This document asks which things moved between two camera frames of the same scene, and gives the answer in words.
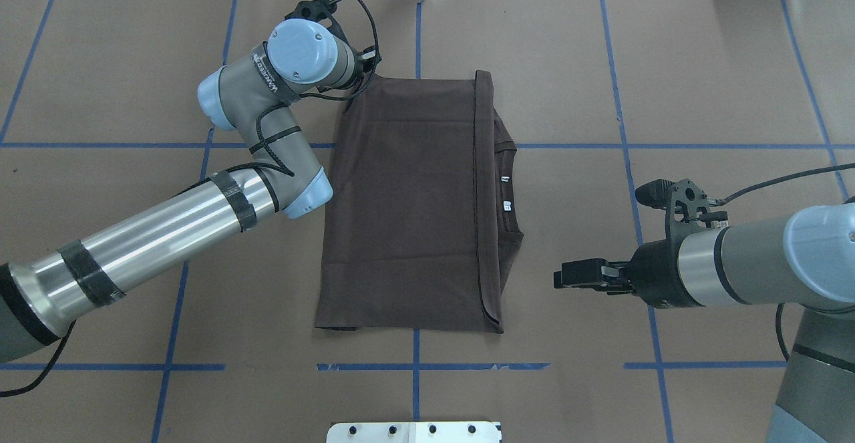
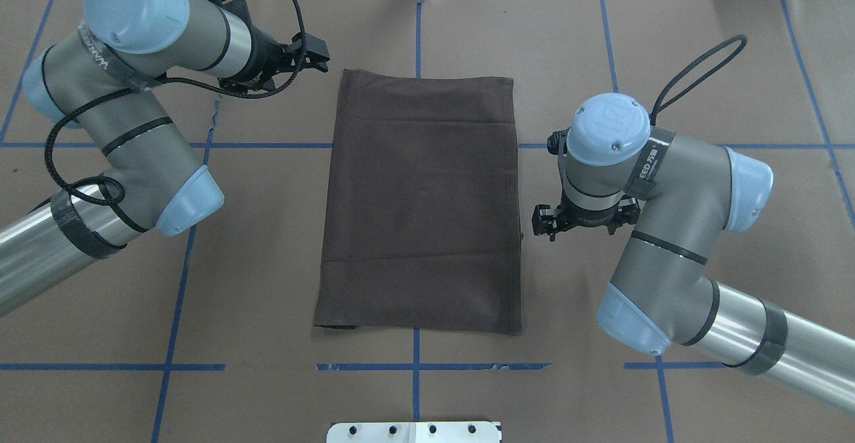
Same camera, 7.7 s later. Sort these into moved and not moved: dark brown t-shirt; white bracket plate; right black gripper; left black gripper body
Moved: right black gripper; left black gripper body
Not moved: dark brown t-shirt; white bracket plate
